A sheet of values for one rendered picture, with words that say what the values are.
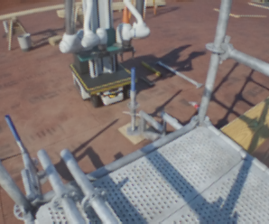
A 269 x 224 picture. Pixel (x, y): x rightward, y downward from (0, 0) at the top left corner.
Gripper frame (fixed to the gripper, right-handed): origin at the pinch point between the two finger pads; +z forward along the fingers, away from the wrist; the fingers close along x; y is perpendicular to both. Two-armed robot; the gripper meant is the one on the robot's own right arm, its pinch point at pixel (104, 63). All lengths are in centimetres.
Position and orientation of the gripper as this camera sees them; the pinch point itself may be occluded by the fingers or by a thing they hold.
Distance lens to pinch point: 218.2
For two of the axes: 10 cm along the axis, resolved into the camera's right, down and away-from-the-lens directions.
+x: -8.7, 3.0, -3.8
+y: -4.9, -5.4, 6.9
